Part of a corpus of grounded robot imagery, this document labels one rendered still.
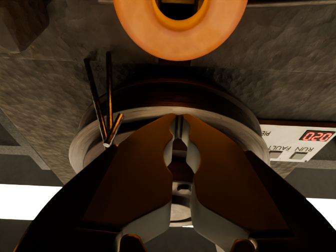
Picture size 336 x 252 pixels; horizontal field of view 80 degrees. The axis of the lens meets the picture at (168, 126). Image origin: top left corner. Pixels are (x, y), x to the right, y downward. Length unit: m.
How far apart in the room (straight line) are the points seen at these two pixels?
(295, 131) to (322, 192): 8.88
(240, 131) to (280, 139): 0.30
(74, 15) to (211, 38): 0.22
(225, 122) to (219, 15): 0.17
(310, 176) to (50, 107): 9.41
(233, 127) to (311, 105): 0.30
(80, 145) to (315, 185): 9.32
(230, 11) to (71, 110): 0.48
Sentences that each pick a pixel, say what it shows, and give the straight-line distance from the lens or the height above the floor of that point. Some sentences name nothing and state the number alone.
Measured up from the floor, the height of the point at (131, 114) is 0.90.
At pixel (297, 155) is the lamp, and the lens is 0.77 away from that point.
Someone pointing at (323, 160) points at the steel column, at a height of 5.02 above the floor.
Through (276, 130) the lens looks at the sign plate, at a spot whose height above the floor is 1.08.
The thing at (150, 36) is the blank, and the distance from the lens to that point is 0.29.
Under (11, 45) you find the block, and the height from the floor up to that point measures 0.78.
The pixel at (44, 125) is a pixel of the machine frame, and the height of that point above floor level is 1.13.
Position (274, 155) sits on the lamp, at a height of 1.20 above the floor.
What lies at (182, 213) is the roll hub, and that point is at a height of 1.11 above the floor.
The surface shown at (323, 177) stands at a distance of 9.93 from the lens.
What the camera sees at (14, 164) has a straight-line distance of 9.75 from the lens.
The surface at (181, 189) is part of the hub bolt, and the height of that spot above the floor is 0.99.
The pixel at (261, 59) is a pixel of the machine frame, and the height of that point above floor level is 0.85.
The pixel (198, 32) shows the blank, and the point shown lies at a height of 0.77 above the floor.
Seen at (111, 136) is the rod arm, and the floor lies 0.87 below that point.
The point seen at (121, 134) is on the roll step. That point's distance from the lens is 0.37.
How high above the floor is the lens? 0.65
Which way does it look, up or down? 49 degrees up
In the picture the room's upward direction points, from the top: 177 degrees counter-clockwise
